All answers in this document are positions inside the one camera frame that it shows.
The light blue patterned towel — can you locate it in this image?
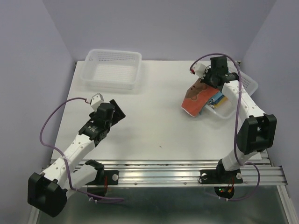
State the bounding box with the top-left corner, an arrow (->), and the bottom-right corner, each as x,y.
208,91 -> 224,104

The yellow grey towel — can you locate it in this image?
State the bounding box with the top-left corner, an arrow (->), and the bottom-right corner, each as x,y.
214,97 -> 227,108

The red white towel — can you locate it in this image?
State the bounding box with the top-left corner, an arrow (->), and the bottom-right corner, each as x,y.
181,79 -> 219,117

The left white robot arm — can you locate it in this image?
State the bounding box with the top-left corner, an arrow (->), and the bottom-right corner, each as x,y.
27,94 -> 126,217

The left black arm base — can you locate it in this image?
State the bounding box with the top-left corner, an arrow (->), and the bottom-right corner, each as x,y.
87,170 -> 119,196

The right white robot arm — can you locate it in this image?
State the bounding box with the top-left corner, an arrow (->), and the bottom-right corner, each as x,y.
200,56 -> 277,184

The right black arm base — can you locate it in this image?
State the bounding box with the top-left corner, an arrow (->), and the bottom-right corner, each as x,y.
199,169 -> 243,199

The white basket with towels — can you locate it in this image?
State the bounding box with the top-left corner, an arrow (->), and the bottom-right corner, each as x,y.
80,49 -> 142,90

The empty white basket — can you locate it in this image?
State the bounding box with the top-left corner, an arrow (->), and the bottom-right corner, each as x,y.
204,71 -> 258,119

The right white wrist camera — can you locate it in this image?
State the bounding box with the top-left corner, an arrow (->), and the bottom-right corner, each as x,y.
190,62 -> 210,80

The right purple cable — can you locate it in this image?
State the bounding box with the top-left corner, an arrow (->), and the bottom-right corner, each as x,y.
190,53 -> 261,202

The purple cable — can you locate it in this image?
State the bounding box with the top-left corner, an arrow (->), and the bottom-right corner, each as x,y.
190,53 -> 261,202
39,97 -> 124,203

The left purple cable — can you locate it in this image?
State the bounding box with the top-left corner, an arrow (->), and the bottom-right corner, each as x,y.
39,97 -> 124,203

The aluminium frame rail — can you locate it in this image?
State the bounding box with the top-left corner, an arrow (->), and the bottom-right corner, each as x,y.
28,159 -> 292,224

